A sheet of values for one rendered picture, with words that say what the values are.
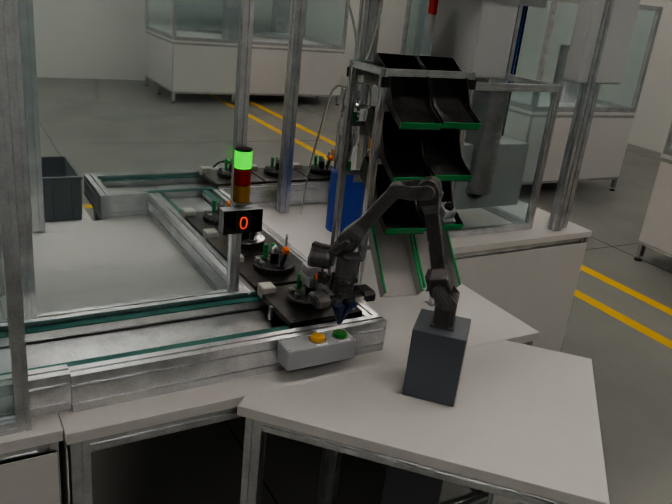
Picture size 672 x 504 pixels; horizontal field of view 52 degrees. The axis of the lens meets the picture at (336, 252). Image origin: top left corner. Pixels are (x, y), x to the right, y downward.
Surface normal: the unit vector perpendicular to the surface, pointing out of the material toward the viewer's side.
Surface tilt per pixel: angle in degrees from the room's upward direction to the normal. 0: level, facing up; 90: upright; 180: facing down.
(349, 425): 0
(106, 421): 0
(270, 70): 90
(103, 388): 90
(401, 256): 45
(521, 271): 90
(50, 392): 90
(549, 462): 0
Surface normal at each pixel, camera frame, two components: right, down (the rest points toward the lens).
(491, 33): 0.49, 0.37
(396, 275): 0.31, -0.39
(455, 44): -0.86, 0.10
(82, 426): 0.11, -0.93
